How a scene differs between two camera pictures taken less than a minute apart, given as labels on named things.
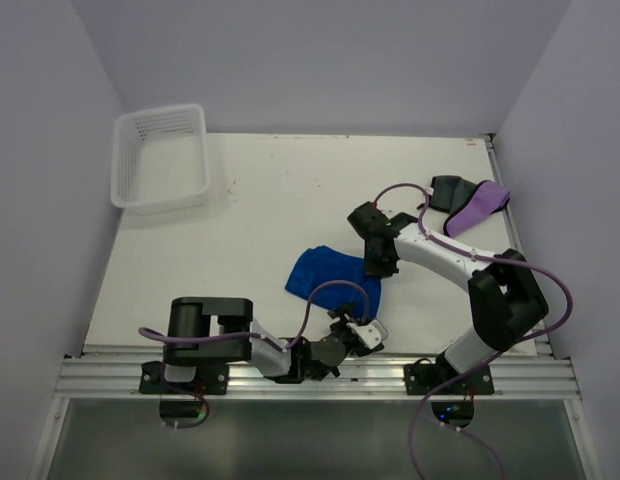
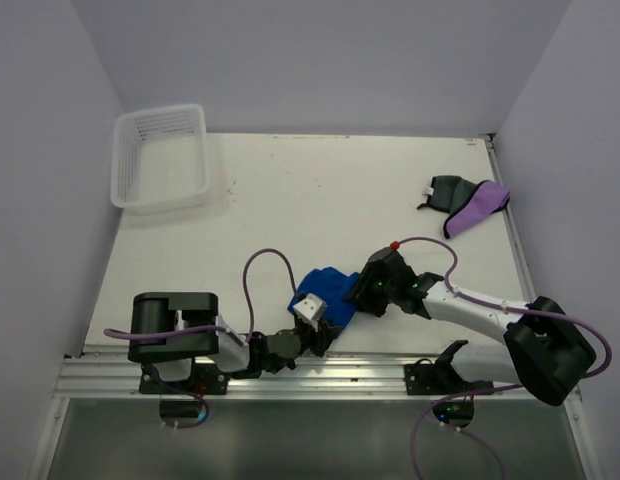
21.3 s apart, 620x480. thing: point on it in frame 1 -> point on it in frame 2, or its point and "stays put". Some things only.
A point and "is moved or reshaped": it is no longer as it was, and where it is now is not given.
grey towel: (447, 192) stays put
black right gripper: (373, 269) -> (363, 292)
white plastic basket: (160, 158) stays put
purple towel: (487, 198) stays put
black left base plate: (211, 379) stays put
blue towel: (321, 264) is moved or reshaped
